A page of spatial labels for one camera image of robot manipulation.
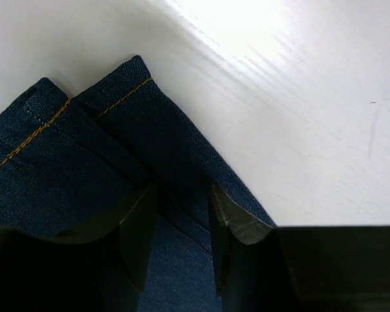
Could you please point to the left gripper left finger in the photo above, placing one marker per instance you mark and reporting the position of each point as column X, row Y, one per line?
column 99, row 265

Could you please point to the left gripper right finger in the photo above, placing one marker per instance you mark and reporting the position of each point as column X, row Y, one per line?
column 261, row 268

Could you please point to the dark blue denim trousers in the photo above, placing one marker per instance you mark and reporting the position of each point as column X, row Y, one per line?
column 63, row 160

